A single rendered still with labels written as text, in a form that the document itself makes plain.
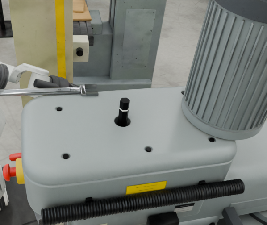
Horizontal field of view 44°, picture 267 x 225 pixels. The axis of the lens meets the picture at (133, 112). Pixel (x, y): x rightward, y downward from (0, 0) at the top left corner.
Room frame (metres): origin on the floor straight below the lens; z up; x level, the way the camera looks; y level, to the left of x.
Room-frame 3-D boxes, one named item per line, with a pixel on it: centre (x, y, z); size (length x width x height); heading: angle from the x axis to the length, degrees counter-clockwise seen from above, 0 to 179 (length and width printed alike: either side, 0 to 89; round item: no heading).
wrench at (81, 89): (0.62, 0.21, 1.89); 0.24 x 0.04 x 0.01; 107
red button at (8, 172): (0.47, 0.26, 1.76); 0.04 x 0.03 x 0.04; 20
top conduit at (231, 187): (0.43, -0.06, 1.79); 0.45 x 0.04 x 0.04; 110
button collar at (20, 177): (0.48, 0.24, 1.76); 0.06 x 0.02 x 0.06; 20
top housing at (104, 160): (0.56, 0.01, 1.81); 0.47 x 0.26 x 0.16; 110
